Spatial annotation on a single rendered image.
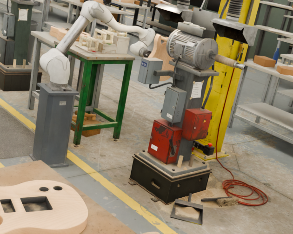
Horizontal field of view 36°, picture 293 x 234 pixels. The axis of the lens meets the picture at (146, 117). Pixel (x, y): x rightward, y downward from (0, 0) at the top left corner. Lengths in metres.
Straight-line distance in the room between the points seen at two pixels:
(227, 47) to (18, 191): 3.25
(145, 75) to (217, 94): 1.26
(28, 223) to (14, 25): 4.55
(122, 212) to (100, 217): 1.82
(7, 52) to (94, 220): 4.42
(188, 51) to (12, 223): 2.40
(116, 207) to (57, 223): 2.04
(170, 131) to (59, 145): 1.01
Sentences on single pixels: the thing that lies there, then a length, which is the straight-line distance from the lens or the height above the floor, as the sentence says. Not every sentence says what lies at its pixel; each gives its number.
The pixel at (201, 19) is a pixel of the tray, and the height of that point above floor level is 1.49.
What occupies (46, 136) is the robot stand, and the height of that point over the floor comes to 0.30.
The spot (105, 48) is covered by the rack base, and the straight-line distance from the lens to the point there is 4.53.
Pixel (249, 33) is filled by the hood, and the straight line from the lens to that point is 3.51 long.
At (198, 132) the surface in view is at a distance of 3.75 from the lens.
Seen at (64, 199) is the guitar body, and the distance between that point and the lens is 1.80.
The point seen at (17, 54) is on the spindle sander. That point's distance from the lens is 6.09.
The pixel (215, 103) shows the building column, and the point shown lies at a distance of 4.78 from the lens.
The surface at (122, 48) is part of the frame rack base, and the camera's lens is 4.64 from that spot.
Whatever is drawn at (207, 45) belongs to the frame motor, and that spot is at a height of 1.33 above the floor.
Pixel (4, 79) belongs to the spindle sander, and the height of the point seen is 0.16.
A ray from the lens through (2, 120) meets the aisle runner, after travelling 5.03.
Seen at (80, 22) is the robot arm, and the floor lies 1.25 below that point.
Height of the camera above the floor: 1.85
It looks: 19 degrees down
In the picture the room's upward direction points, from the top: 11 degrees clockwise
